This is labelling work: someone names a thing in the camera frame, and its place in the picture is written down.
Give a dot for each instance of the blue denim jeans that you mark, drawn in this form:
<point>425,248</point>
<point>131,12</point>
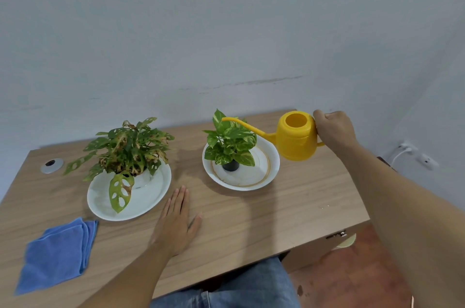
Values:
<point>247,286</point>

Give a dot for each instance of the person's right forearm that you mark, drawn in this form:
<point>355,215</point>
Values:
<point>410,217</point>

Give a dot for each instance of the person's left hand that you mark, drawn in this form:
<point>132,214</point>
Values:
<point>174,228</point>

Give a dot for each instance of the person's left forearm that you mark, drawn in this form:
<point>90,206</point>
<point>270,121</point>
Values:
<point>130,282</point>

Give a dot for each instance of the metal table bracket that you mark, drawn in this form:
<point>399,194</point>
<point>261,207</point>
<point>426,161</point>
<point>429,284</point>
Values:
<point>336,235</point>

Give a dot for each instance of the white wall socket with plug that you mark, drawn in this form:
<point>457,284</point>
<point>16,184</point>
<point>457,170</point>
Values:
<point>408,147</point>

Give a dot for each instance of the yellow plastic watering can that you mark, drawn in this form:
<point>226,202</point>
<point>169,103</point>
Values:
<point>296,142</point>

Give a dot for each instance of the pale round table foot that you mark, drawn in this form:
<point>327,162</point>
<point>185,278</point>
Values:
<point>347,242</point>

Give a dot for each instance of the blue microfibre cloth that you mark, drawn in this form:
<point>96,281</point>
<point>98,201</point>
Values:
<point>54,257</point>

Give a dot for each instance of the wooden table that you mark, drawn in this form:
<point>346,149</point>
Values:
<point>254,217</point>

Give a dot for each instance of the pothos plant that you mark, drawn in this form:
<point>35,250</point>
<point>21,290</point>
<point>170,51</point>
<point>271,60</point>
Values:
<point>230,141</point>

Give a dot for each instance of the person's right hand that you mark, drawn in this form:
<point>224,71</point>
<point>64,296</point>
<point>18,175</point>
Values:
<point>336,131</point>

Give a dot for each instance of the monstera plant with holed leaves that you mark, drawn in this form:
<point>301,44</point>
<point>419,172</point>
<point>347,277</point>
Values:
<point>130,148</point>

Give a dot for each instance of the plain white plate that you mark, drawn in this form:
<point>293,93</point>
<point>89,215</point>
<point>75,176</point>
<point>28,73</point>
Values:
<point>145,195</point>

